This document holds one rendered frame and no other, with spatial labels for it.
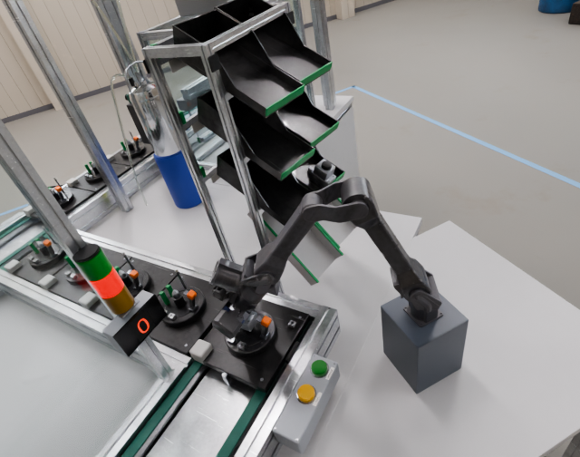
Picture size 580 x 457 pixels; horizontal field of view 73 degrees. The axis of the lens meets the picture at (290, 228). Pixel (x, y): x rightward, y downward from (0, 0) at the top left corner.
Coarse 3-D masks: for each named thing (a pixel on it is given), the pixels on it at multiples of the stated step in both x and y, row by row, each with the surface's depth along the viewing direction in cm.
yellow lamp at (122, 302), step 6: (126, 288) 80; (120, 294) 78; (126, 294) 80; (108, 300) 77; (114, 300) 78; (120, 300) 78; (126, 300) 80; (132, 300) 82; (108, 306) 79; (114, 306) 79; (120, 306) 79; (126, 306) 80; (114, 312) 80; (120, 312) 80
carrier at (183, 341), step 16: (176, 272) 117; (176, 288) 126; (192, 288) 121; (208, 288) 123; (176, 304) 115; (208, 304) 118; (224, 304) 117; (176, 320) 112; (192, 320) 113; (208, 320) 113; (160, 336) 111; (176, 336) 110; (192, 336) 109
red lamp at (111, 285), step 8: (112, 272) 76; (104, 280) 75; (112, 280) 76; (120, 280) 78; (96, 288) 76; (104, 288) 75; (112, 288) 76; (120, 288) 78; (104, 296) 77; (112, 296) 77
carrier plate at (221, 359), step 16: (272, 304) 113; (288, 320) 107; (304, 320) 106; (208, 336) 108; (224, 336) 107; (288, 336) 103; (224, 352) 103; (272, 352) 101; (288, 352) 101; (224, 368) 99; (240, 368) 99; (256, 368) 98; (272, 368) 97; (256, 384) 94
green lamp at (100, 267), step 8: (96, 256) 72; (104, 256) 74; (80, 264) 71; (88, 264) 71; (96, 264) 72; (104, 264) 74; (88, 272) 73; (96, 272) 73; (104, 272) 74; (96, 280) 74
